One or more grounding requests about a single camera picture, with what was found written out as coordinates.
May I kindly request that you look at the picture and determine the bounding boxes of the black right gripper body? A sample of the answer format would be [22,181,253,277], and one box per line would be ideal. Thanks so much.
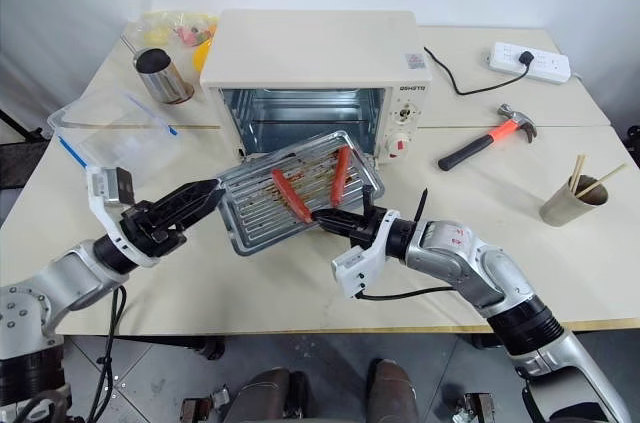
[348,211,390,248]

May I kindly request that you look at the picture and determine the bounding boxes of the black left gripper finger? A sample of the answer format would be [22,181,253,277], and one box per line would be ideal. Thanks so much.
[151,179,225,217]
[166,188,227,233]

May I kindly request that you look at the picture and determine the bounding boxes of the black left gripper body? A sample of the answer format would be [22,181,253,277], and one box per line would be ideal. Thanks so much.
[119,200,189,260]

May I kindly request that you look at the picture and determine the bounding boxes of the silver baking tray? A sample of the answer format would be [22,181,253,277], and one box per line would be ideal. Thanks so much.
[215,130,385,259]

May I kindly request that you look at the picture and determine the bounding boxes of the glass toaster oven door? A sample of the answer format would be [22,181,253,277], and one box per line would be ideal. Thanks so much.
[236,145,386,194]

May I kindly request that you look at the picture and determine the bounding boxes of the short red sausage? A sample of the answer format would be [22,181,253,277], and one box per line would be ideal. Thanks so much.
[329,145,352,207]

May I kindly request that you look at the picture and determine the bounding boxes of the long red sausage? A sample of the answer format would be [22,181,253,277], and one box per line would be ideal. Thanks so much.
[270,168,314,224]

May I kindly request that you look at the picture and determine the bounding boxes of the oven knob with red mark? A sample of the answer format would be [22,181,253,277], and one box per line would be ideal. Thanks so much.
[383,131,415,160]

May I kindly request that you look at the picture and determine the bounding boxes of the cream toaster oven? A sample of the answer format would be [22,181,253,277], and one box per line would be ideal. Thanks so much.
[199,9,434,165]

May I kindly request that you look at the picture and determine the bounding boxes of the black zip tie tail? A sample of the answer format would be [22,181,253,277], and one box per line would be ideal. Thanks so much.
[413,186,430,223]

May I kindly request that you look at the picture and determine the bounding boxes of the clear plastic food container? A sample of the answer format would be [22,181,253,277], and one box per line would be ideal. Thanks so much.
[54,123,177,185]

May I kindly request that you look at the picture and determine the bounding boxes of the shiny steel cup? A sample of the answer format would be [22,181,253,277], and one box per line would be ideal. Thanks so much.
[132,47,196,106]

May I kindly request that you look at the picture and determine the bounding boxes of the yellow plastic bowl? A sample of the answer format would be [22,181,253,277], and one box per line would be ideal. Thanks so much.
[192,37,215,74]

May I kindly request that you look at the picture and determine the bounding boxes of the dark brown rounded shape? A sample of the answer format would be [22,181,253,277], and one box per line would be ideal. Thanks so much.
[233,367,307,423]
[366,358,420,423]

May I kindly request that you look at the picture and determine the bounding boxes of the black tripod leg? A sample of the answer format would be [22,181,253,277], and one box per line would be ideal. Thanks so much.
[0,106,47,140]

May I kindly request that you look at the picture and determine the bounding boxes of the clear bag of toy food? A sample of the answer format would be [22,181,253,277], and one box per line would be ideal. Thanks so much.
[138,9,222,50]

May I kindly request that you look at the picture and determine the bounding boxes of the metal cup holding chopsticks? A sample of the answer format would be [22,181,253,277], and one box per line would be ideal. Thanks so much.
[539,174,611,227]

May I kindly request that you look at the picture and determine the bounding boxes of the wooden chopstick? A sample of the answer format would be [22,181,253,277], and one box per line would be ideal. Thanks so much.
[572,154,588,193]
[568,154,583,192]
[578,163,628,197]

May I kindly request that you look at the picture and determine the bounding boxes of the white power strip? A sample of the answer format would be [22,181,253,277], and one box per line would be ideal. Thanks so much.
[486,40,572,85]

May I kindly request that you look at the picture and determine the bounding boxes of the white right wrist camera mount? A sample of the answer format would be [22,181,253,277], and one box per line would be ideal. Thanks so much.
[330,209,402,301]

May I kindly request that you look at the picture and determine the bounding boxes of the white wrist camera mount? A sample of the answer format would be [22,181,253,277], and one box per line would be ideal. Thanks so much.
[330,209,402,301]
[86,165,189,269]

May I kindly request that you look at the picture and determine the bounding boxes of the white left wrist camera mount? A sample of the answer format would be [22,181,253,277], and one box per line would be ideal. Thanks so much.
[86,165,189,269]

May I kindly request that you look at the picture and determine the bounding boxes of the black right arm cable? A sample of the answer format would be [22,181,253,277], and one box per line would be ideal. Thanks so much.
[356,284,457,303]

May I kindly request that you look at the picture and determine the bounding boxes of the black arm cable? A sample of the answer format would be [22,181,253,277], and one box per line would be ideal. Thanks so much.
[356,284,457,303]
[88,284,128,423]

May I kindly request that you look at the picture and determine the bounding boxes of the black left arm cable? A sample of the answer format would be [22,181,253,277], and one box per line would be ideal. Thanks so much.
[88,284,128,423]

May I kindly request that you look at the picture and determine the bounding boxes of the hammer with orange black handle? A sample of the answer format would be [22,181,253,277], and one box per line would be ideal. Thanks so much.
[437,103,539,172]

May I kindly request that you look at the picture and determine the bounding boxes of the black oven power cable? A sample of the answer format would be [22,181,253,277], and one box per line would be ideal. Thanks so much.
[423,45,526,96]

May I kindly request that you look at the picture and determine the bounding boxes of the metal caster bracket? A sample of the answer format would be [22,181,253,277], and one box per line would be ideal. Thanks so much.
[181,384,232,423]
[451,392,497,423]

